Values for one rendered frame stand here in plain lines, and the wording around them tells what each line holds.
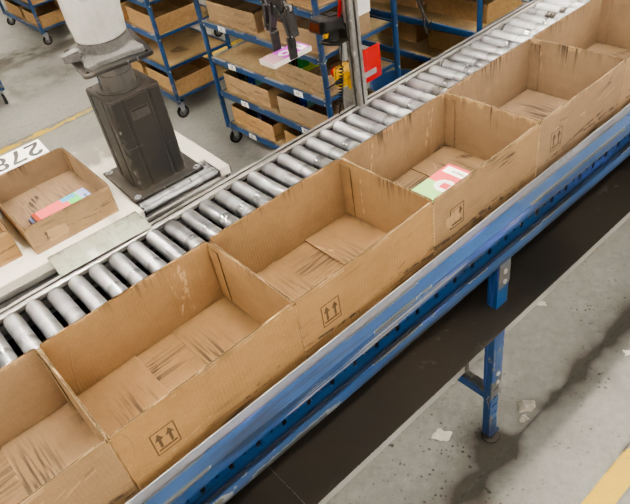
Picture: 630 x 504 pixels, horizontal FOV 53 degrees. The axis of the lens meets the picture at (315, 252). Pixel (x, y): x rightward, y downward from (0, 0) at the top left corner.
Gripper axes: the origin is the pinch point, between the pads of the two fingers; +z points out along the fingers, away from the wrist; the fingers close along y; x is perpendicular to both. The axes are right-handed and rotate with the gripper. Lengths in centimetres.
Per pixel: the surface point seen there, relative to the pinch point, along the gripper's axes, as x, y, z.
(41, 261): 94, 10, 32
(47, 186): 76, 47, 31
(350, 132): -11.5, -13.8, 32.3
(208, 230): 53, -19, 32
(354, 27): -27.2, -4.2, 2.7
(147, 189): 54, 14, 31
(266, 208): 56, -60, 3
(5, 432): 124, -60, 15
